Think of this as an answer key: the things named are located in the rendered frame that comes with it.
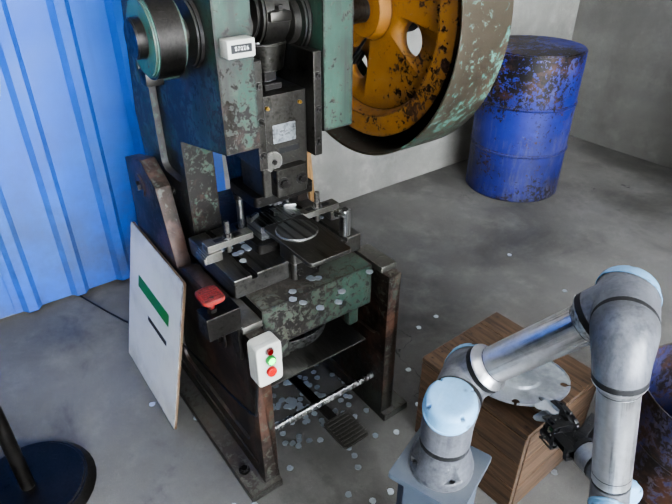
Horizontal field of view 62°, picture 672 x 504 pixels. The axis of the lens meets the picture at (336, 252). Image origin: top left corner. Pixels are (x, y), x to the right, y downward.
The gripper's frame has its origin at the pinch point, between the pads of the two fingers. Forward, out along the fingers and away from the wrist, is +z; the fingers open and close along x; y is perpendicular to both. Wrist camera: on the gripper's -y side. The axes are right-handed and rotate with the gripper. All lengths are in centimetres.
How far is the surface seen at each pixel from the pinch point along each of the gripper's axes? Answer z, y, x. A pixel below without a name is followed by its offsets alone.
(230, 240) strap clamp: 47, 78, -41
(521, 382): 9.1, 1.4, -0.2
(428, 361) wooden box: 29.4, 21.8, 1.5
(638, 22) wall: 232, -220, -87
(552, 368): 13.5, -12.2, 0.9
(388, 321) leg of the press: 39, 32, -10
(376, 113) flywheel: 56, 30, -73
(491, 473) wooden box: 6.1, 10.3, 29.6
